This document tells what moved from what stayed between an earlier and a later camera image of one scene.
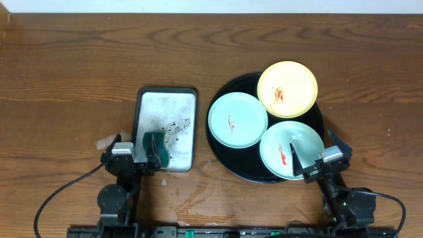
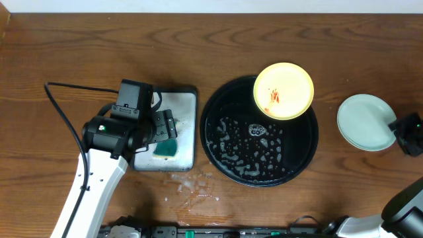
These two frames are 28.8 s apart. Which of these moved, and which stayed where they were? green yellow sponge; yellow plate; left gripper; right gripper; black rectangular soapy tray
Moved: left gripper; green yellow sponge; right gripper
Stayed: yellow plate; black rectangular soapy tray
